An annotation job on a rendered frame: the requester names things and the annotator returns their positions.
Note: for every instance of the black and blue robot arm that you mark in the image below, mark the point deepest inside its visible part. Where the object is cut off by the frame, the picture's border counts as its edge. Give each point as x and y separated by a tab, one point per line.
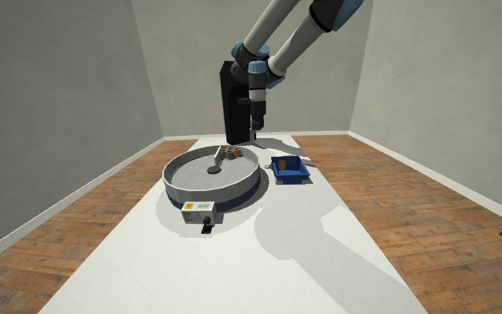
252	58

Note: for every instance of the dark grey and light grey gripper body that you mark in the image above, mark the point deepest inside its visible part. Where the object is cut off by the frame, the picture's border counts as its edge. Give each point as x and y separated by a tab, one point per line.
257	107

